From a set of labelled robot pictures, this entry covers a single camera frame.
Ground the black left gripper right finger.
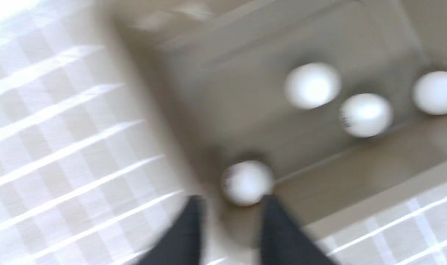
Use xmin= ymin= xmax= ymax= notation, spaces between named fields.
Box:
xmin=260 ymin=195 xmax=336 ymax=265

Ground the white table-tennis ball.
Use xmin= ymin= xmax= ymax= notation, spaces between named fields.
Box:
xmin=412 ymin=71 xmax=447 ymax=115
xmin=339 ymin=93 xmax=394 ymax=138

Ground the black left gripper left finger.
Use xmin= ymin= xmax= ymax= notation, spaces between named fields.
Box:
xmin=137 ymin=195 xmax=204 ymax=265

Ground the grey checked tablecloth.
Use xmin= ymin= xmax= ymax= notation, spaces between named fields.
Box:
xmin=0 ymin=0 xmax=447 ymax=265

